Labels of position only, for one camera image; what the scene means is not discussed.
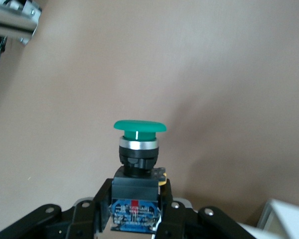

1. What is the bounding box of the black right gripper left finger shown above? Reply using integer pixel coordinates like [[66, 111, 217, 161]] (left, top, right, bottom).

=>
[[0, 178, 113, 239]]

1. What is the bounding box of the green mushroom push button switch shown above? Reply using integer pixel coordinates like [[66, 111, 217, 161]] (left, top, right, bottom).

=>
[[109, 119, 169, 234]]

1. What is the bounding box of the aluminium frame profile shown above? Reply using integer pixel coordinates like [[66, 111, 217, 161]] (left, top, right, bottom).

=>
[[0, 0, 43, 46]]

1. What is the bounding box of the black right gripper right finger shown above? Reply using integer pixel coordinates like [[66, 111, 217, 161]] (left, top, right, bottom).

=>
[[155, 179, 255, 239]]

